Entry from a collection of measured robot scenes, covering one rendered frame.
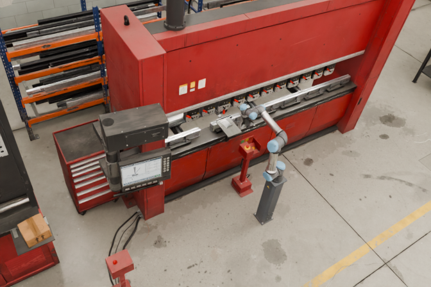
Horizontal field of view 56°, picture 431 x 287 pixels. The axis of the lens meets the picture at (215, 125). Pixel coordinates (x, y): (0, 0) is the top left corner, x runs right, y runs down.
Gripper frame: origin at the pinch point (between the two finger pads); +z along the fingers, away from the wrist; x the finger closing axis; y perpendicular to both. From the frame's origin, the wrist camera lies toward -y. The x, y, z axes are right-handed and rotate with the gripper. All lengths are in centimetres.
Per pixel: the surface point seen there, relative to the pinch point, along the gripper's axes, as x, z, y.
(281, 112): -48, 53, 50
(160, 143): 89, -37, -19
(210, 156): 51, 47, 9
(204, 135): 49, 19, 20
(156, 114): 72, -108, -44
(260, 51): -32, -56, 50
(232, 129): 16.8, 15.6, 15.4
